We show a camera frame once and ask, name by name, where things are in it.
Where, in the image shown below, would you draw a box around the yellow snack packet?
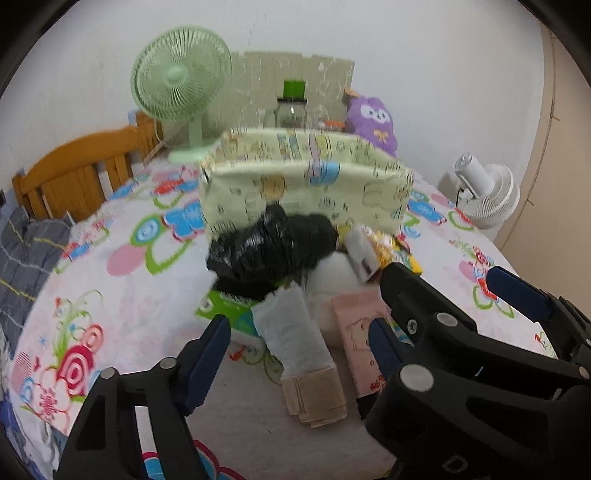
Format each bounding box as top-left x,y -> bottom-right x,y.
367,225 -> 424,277

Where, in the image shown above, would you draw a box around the wooden bed headboard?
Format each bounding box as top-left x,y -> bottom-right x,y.
11,112 -> 160,222

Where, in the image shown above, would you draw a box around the printed fabric storage box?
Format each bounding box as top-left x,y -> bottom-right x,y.
198,127 -> 415,241

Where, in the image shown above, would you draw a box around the floral bedsheet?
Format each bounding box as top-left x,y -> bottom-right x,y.
9,152 -> 568,480

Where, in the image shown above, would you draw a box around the pink cartoon packet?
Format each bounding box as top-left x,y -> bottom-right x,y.
331,293 -> 404,400

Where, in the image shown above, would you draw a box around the small white packet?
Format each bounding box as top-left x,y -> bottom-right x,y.
345,226 -> 385,283

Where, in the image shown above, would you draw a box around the glass jar with black lid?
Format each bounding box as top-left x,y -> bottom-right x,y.
276,97 -> 308,130

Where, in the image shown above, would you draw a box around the white soft pouch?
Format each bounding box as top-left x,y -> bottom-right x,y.
302,251 -> 365,344

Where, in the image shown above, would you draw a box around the green tissue packet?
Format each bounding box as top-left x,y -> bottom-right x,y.
194,286 -> 266,349

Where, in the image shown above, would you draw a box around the green cartoon cushion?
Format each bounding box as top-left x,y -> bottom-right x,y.
231,51 -> 355,134

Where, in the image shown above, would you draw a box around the black plastic bag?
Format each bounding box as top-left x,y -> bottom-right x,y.
205,204 -> 341,301

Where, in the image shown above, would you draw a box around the green desk fan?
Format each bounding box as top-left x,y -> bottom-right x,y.
130,25 -> 232,165

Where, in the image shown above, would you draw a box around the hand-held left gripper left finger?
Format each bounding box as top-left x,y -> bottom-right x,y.
54,315 -> 232,480

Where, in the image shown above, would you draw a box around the white desk fan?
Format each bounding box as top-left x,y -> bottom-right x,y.
452,154 -> 521,230

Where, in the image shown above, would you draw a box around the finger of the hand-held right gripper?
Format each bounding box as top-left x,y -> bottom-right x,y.
365,263 -> 591,480
487,266 -> 591,352

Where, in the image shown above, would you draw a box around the beige wooden door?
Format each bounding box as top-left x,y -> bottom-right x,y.
494,21 -> 591,296

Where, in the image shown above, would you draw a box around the purple plush toy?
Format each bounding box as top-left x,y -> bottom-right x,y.
344,88 -> 399,158

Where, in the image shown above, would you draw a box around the grey plaid blanket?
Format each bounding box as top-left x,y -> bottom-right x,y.
0,203 -> 75,370

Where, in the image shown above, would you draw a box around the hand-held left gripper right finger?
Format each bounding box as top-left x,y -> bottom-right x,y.
368,318 -> 407,386

